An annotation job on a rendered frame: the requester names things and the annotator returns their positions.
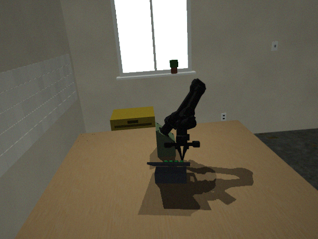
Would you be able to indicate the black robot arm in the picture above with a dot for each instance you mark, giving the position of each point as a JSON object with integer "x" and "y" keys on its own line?
{"x": 183, "y": 118}

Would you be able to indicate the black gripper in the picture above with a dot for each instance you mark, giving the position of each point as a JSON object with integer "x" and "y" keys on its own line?
{"x": 169, "y": 144}

